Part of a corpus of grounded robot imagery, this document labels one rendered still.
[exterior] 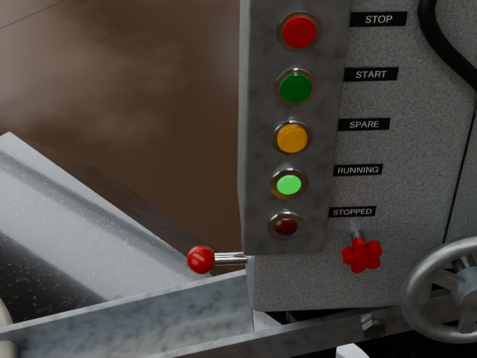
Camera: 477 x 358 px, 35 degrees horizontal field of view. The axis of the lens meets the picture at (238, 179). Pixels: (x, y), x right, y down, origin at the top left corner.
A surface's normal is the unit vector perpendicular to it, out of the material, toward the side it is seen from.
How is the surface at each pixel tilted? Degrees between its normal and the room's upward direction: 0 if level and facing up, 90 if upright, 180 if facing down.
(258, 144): 90
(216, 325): 16
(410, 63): 90
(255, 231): 90
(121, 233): 0
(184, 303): 90
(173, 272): 0
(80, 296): 0
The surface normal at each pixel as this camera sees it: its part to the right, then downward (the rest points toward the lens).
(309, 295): 0.07, 0.61
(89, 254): 0.01, -0.79
